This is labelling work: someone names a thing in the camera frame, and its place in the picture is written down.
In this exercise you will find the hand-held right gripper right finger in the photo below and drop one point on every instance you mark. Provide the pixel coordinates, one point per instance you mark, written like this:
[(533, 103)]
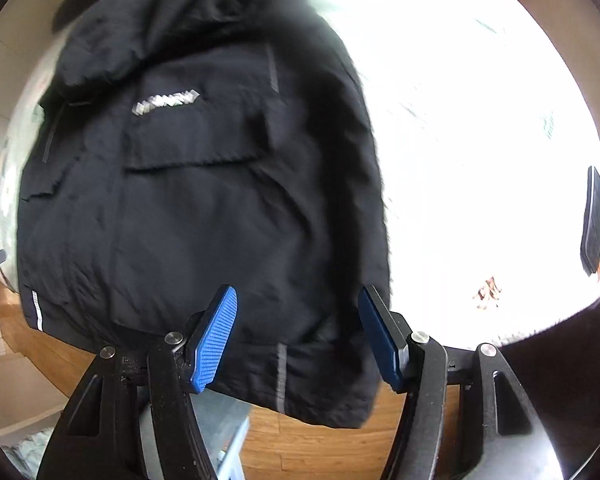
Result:
[(380, 340)]

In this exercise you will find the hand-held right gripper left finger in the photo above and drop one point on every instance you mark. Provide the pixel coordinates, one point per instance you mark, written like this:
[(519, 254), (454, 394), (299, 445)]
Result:
[(212, 340)]

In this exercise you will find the black hooded jacket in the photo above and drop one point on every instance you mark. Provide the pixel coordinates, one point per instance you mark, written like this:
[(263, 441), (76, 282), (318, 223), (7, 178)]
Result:
[(205, 200)]

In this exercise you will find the bed with floral bedspread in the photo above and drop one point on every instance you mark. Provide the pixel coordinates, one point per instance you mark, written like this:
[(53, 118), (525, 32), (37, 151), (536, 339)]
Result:
[(480, 160)]

